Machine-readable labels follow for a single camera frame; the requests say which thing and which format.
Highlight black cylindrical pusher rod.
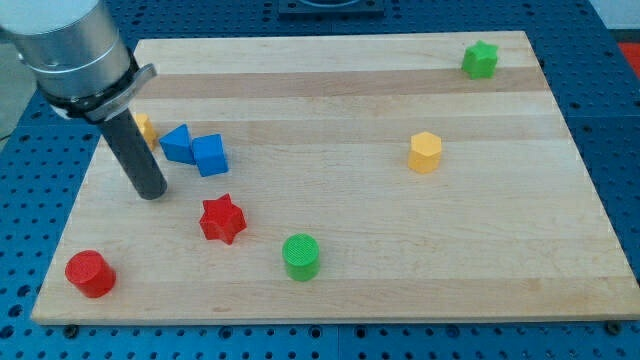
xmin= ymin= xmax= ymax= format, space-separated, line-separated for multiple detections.
xmin=98 ymin=110 xmax=167 ymax=200

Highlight blue triangle block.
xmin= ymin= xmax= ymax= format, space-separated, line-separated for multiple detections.
xmin=159 ymin=124 xmax=196 ymax=165

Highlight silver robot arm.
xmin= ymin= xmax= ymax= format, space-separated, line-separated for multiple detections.
xmin=1 ymin=0 xmax=167 ymax=200

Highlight blue cube block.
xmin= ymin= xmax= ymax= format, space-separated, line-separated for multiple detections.
xmin=192 ymin=134 xmax=229 ymax=177

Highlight yellow block behind rod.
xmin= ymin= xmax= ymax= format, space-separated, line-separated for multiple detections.
xmin=134 ymin=113 xmax=158 ymax=151

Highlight red star block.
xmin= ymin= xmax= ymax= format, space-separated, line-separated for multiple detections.
xmin=199 ymin=193 xmax=247 ymax=245

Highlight red cylinder block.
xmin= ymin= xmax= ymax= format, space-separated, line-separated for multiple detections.
xmin=65 ymin=250 xmax=116 ymax=298

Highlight green cylinder block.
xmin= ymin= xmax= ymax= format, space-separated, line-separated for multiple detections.
xmin=282 ymin=233 xmax=320 ymax=282

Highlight dark mounting plate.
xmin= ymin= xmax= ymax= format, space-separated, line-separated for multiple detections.
xmin=276 ymin=0 xmax=385 ymax=18

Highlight wooden board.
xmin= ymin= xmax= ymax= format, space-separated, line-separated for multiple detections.
xmin=32 ymin=31 xmax=639 ymax=325

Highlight yellow hexagon block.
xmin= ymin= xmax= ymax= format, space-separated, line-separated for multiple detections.
xmin=407 ymin=132 xmax=442 ymax=174

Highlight green star block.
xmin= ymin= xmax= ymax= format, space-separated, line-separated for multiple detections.
xmin=461 ymin=40 xmax=499 ymax=80

